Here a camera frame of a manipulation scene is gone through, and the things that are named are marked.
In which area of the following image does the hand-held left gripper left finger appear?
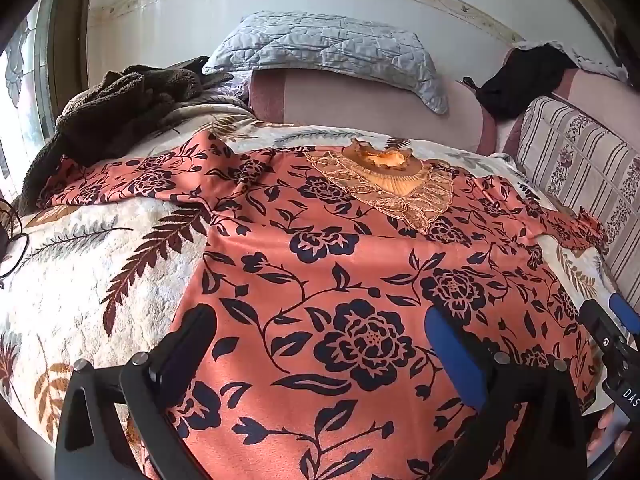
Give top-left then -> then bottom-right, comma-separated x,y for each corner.
55,304 -> 219,480

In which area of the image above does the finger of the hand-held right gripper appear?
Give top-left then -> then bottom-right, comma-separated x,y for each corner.
607,292 -> 640,337
579,299 -> 632,361

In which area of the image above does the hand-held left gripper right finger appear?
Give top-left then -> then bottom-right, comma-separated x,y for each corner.
424,305 -> 589,480

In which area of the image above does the orange floral top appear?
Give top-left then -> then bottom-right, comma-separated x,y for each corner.
37,130 -> 608,480

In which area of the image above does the person's right hand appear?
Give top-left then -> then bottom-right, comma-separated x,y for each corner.
585,402 -> 640,467

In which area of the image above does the leaf-print fleece blanket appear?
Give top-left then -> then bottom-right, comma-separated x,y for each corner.
0,100 -> 632,461

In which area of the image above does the striped floral cushion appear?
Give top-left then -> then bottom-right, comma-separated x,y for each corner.
515,95 -> 640,307

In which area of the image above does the brown fleece blanket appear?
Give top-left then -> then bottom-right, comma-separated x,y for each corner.
12,64 -> 236,211

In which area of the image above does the black garment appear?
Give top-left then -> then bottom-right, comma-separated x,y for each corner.
462,44 -> 581,121

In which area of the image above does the pink sofa backrest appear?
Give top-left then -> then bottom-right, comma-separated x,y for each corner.
248,45 -> 628,157

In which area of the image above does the patterned glass window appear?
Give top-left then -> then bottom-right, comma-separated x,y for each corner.
0,0 -> 57,201

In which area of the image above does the grey quilted pillow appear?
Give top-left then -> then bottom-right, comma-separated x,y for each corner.
202,11 -> 449,115

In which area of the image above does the black cable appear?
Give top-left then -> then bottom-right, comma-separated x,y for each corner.
0,199 -> 32,289

